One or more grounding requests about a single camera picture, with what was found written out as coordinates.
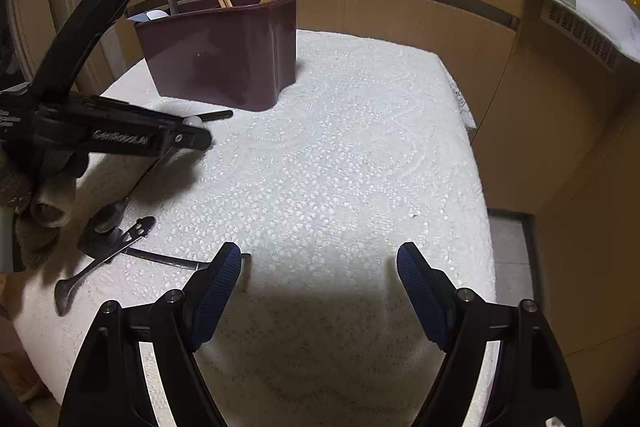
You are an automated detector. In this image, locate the metal knife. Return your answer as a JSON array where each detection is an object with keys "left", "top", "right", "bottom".
[{"left": 120, "top": 249, "right": 213, "bottom": 271}]

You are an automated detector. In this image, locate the white textured tablecloth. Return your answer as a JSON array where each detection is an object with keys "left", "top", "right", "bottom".
[{"left": 10, "top": 29, "right": 498, "bottom": 427}]

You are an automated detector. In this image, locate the brown spoon with dark handle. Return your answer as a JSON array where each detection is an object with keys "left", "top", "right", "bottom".
[{"left": 82, "top": 109, "right": 234, "bottom": 234}]

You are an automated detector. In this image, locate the purple plastic utensil holder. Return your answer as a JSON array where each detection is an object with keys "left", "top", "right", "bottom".
[{"left": 126, "top": 0, "right": 305, "bottom": 113}]

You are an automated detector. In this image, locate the person's left hand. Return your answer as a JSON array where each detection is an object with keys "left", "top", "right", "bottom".
[{"left": 0, "top": 156, "right": 89, "bottom": 271}]

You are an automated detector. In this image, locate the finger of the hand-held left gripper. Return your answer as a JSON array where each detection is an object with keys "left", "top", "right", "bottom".
[{"left": 145, "top": 107, "right": 214, "bottom": 156}]

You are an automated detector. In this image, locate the small grey vent grille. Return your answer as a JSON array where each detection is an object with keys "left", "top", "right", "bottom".
[{"left": 541, "top": 1, "right": 619, "bottom": 71}]

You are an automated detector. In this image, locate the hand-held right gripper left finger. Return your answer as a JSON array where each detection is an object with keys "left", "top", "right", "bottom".
[{"left": 59, "top": 242, "right": 242, "bottom": 427}]

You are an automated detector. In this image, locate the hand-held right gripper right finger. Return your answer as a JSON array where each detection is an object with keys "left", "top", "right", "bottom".
[{"left": 396, "top": 242, "right": 583, "bottom": 427}]

